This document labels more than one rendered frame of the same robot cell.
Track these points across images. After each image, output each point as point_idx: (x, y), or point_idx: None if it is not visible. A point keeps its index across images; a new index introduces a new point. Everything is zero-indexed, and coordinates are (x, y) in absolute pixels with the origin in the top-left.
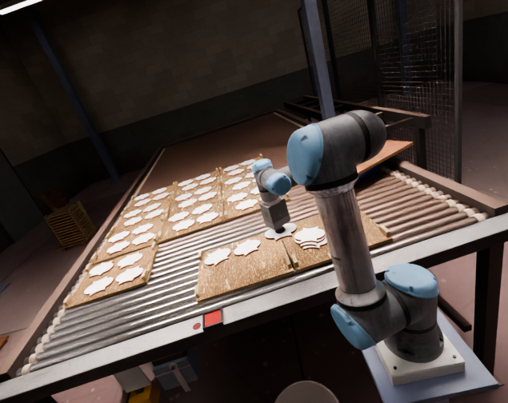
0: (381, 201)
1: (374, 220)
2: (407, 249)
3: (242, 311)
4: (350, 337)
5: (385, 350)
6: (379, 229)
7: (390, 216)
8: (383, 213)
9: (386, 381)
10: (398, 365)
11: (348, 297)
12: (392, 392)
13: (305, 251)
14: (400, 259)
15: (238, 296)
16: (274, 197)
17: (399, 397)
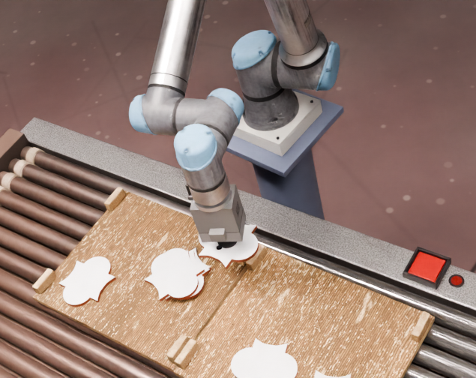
0: (7, 273)
1: (76, 244)
2: (136, 175)
3: (380, 252)
4: (337, 64)
5: (300, 114)
6: (109, 213)
7: (56, 232)
8: (48, 248)
9: (321, 117)
10: (307, 101)
11: (320, 36)
12: (327, 109)
13: (212, 265)
14: (161, 170)
15: (364, 278)
16: None
17: (327, 105)
